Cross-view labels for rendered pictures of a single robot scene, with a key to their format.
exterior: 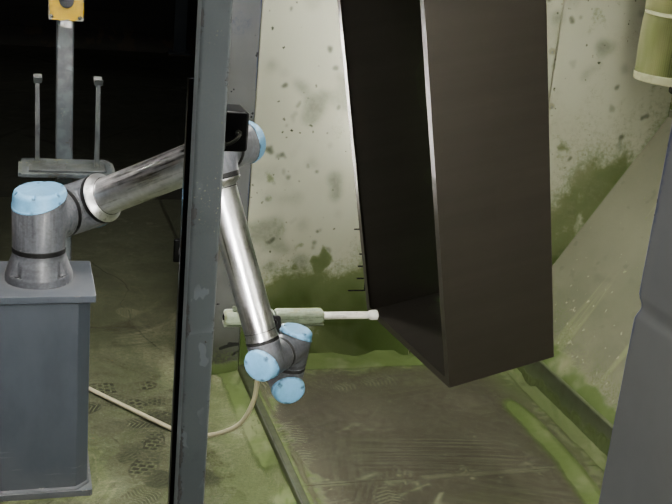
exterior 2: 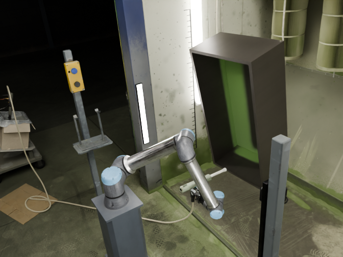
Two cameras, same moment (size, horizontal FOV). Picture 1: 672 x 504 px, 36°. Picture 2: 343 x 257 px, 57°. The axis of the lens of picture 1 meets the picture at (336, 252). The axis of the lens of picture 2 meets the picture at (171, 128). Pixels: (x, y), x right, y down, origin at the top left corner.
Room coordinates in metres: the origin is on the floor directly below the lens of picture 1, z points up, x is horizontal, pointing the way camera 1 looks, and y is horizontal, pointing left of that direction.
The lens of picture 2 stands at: (0.81, 0.83, 2.22)
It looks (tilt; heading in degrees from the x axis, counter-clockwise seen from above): 27 degrees down; 347
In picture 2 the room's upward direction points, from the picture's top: 5 degrees counter-clockwise
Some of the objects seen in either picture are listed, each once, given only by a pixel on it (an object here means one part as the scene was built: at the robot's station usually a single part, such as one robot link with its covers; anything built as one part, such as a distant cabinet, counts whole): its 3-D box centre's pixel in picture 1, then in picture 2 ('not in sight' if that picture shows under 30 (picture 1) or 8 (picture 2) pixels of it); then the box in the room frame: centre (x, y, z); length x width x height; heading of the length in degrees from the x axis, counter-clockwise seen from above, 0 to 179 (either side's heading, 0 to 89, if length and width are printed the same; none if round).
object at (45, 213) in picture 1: (41, 215); (113, 180); (2.81, 0.85, 0.83); 0.17 x 0.15 x 0.18; 154
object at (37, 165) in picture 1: (67, 122); (89, 128); (3.52, 0.97, 0.95); 0.26 x 0.15 x 0.32; 108
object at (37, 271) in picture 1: (38, 261); (115, 196); (2.80, 0.85, 0.69); 0.19 x 0.19 x 0.10
